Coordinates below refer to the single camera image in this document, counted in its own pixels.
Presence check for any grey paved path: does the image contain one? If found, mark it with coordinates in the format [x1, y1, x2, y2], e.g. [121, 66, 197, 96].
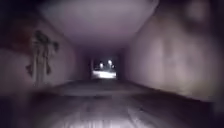
[0, 70, 224, 128]

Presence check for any concrete underpass tunnel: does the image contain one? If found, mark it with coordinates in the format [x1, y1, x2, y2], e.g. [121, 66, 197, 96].
[0, 0, 224, 103]

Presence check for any bright street lamp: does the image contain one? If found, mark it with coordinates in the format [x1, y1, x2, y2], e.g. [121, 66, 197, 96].
[107, 59, 113, 72]

